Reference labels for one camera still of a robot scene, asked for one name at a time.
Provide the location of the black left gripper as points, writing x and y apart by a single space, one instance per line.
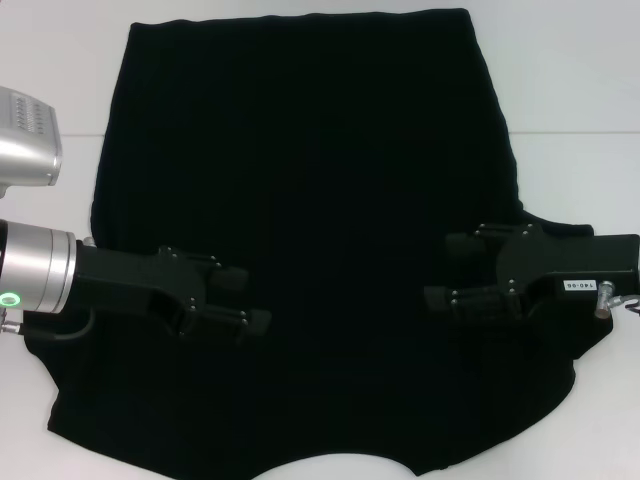
130 280

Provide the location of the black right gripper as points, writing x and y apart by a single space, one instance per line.
550 260

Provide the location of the black shirt with white print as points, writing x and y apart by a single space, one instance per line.
320 150

